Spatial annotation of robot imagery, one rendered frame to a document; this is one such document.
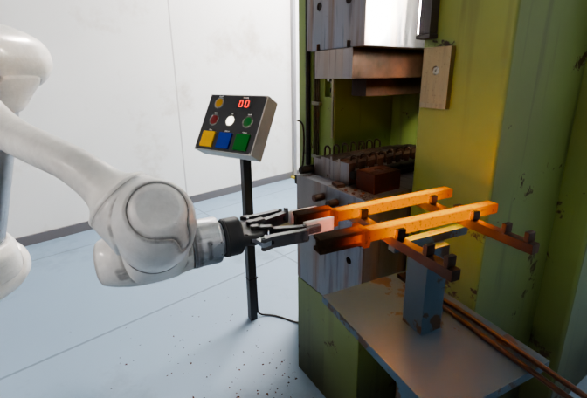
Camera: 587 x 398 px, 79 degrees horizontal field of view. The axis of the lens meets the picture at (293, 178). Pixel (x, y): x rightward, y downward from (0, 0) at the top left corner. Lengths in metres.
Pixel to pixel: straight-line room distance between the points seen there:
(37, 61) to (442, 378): 1.08
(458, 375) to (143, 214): 0.66
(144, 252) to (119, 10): 3.21
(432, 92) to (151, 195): 0.87
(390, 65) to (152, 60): 2.67
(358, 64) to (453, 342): 0.82
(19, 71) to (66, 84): 2.45
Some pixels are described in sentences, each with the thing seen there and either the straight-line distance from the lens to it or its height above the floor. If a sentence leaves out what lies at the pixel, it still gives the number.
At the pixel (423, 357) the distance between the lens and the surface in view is 0.87.
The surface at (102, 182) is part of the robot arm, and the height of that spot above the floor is 1.15.
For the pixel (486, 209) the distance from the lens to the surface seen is 0.92.
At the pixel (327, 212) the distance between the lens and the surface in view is 0.79.
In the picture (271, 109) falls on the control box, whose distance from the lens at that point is 1.61.
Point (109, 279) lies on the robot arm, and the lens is 0.67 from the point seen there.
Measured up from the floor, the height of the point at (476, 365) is 0.72.
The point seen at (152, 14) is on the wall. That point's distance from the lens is 3.69.
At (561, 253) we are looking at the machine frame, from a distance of 1.56.
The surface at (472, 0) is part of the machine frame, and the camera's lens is 1.13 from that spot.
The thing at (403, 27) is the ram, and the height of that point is 1.43.
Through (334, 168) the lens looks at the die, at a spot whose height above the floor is 0.96.
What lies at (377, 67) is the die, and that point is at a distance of 1.27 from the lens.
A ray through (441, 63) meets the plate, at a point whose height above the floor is 1.31.
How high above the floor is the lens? 1.28
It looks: 16 degrees down
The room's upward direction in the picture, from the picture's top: 1 degrees counter-clockwise
